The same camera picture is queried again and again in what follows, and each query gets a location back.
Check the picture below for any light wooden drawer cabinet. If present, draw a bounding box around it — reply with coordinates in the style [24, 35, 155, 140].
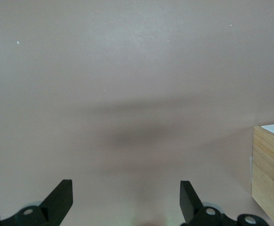
[249, 125, 274, 226]

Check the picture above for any brown paper table cover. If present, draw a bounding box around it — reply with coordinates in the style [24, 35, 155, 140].
[0, 0, 274, 226]

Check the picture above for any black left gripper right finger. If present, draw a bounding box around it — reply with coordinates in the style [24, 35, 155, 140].
[179, 180, 273, 226]

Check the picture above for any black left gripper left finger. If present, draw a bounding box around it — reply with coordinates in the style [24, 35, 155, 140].
[0, 179, 73, 226]

